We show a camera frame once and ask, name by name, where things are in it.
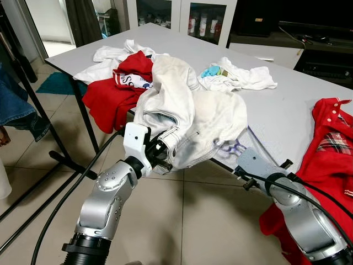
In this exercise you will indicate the purple plastic clothes hanger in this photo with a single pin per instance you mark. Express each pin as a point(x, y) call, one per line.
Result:
point(231, 148)

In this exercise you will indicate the cream denim jacket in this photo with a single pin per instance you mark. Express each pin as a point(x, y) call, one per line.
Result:
point(209, 121)

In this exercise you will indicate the red sweater with white band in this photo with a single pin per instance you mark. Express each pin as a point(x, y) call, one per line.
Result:
point(110, 102)

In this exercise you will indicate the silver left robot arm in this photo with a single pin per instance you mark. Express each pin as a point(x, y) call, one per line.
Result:
point(105, 199)

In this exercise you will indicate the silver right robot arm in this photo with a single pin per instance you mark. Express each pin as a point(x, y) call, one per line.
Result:
point(309, 221)

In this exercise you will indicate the black table leg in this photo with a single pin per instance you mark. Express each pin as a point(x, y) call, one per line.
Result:
point(88, 124)

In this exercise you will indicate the red polo shirt plaid trim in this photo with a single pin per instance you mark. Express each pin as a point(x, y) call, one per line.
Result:
point(325, 165)

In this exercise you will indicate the white long-sleeve shirt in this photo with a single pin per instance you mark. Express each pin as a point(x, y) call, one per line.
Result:
point(105, 55)

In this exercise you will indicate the teal floor mat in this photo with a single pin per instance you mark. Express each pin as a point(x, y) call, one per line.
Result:
point(55, 84)

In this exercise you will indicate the white drawer unit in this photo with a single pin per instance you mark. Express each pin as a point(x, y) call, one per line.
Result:
point(259, 52)

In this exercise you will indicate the white cabinet with glass doors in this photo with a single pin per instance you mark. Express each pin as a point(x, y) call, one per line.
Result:
point(185, 16)

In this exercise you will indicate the black low TV bench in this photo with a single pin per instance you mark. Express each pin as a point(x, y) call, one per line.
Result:
point(325, 69)

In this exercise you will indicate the dark grey curtain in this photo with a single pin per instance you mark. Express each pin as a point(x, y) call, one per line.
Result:
point(83, 22)

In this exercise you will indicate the person leg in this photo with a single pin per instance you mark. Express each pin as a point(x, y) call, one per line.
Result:
point(4, 182)

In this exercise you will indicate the tall black cabinet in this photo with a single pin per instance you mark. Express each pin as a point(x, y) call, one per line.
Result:
point(259, 16)

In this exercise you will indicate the glass balcony door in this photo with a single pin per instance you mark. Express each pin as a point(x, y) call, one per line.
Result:
point(49, 22)

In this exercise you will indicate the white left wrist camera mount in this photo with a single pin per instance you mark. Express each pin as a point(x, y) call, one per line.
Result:
point(135, 138)

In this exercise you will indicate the clothes rack frame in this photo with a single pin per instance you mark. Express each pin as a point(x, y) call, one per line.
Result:
point(47, 118)

